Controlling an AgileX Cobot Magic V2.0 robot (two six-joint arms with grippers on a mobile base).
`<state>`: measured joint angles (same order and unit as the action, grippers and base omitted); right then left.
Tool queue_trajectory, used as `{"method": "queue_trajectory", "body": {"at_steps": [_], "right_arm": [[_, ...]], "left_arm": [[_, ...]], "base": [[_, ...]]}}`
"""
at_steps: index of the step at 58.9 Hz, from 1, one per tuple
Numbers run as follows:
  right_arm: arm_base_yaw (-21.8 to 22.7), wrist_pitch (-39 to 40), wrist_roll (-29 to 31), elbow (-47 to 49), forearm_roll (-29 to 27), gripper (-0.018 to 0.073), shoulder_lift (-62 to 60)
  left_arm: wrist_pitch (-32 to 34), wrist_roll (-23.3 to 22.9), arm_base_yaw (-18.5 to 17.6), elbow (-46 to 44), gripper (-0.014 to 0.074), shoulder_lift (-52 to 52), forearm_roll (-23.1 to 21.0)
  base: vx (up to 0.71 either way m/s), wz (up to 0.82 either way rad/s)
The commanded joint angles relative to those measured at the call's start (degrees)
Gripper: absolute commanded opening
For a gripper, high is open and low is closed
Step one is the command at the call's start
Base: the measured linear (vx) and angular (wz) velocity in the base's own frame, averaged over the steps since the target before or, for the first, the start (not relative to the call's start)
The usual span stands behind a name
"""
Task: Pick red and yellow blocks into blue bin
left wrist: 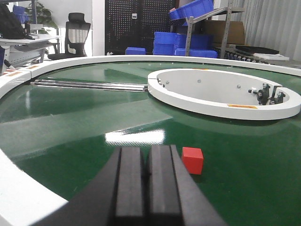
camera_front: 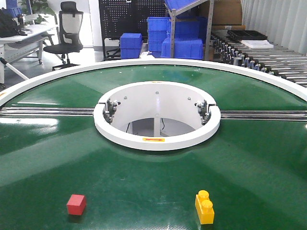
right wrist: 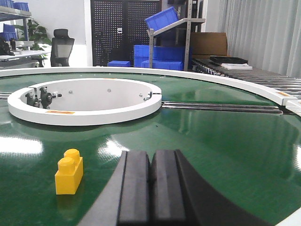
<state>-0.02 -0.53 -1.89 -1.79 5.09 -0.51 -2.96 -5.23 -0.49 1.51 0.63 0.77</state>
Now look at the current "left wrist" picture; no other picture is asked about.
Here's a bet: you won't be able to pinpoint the white outer conveyor rim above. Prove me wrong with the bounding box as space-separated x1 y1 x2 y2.
0 56 301 226

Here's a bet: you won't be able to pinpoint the green potted plant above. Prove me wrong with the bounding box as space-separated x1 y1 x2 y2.
25 0 58 34

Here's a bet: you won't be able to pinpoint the white inner conveyor ring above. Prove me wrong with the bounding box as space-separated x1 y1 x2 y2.
147 68 301 121

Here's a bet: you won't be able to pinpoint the steel conveyor seam rollers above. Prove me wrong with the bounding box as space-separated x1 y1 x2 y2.
32 79 148 92

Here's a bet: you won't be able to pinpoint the black mesh office chair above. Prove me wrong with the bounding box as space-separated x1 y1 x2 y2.
48 12 91 60

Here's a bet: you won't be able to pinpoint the blue bins on rack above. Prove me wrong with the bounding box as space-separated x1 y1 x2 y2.
168 0 214 20

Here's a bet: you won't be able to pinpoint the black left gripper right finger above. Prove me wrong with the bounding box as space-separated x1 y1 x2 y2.
147 145 227 226

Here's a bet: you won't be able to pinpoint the grey metal shelf rack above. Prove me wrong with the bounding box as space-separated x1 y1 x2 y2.
171 2 245 57

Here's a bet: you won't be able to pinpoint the stacked blue crates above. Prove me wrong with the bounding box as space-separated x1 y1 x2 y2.
153 32 218 58

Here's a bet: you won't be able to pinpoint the blue crate on floor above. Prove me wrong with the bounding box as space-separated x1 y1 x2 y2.
125 47 146 55

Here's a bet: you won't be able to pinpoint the white office desk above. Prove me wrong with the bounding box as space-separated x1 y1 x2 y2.
0 34 60 74

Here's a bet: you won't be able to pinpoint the black tray on conveyor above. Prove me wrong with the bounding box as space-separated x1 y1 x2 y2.
236 45 279 55

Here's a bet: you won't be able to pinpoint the roller conveyor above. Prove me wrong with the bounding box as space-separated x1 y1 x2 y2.
223 48 301 69

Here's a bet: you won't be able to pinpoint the white foam sheet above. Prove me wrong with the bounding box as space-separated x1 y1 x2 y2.
253 53 290 61

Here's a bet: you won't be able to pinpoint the black backpack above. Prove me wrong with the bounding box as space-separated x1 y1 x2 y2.
0 3 25 40

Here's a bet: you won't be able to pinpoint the red cube block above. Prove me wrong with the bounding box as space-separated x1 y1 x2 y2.
182 147 204 175

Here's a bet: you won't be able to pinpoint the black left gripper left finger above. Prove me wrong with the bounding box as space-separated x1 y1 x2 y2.
35 147 145 226

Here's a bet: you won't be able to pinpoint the black perforated pegboard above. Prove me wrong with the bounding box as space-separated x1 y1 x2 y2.
104 0 177 55

